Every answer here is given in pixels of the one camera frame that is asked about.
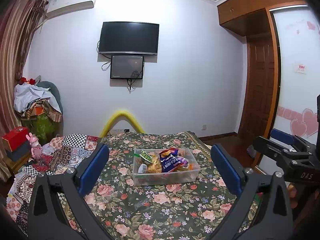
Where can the purple chip packet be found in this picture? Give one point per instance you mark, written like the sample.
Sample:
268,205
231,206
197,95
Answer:
172,162

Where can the wooden door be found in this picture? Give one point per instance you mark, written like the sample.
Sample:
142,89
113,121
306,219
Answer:
260,87

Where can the clear green-sealed snack packet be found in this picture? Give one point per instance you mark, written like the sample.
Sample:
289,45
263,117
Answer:
154,165

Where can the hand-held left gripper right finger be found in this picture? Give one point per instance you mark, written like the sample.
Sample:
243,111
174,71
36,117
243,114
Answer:
226,171

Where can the grey-green chair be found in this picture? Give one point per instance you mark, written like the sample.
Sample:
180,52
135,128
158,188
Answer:
56,92

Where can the white air conditioner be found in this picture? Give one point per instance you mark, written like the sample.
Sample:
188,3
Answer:
72,3

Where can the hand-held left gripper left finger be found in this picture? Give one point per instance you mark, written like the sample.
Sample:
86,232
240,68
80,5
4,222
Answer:
96,170

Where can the dark grey box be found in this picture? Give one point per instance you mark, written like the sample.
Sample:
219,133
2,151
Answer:
18,152

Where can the yellow foam tube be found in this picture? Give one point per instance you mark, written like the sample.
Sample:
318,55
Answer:
122,113

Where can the green pea packet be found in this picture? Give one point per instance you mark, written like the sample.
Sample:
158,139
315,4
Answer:
145,156

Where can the pink toy rabbit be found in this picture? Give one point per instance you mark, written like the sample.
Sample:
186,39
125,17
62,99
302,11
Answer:
36,148

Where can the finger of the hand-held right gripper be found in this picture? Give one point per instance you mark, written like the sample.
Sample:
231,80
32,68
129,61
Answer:
270,147
282,135

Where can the small black monitor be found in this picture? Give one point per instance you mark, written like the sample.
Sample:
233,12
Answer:
127,67

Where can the dark floral blanket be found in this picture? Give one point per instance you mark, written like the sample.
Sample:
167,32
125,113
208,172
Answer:
155,205

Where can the white cloth pile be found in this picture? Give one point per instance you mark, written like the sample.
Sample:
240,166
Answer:
32,95

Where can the white power strip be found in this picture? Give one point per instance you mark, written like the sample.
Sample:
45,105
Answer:
120,130

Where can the small orange box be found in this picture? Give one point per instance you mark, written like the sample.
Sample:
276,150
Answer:
38,110

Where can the white paper notice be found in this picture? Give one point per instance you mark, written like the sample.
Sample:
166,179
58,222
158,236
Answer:
300,68

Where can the clear plastic container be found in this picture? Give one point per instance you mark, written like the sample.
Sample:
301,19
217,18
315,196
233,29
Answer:
175,178

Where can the wooden overhead cabinet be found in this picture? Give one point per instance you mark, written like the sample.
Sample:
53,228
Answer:
245,12

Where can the white sliding wardrobe door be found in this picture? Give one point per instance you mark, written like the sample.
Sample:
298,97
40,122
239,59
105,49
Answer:
295,42

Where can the orange snack packet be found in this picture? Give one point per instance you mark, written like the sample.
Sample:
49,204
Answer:
190,167

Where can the red box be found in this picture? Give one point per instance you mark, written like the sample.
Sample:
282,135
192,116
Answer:
15,136

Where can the striped brown curtain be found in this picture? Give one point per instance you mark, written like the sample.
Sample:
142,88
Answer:
12,67

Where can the patchwork quilt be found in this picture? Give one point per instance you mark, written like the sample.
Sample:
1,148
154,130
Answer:
67,150

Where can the black wall television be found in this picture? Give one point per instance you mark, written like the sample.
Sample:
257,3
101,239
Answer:
128,37

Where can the pink heart stickers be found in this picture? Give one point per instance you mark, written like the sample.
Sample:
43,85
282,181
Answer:
303,123

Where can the red artificial flowers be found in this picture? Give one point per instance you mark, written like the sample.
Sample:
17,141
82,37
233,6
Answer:
26,80

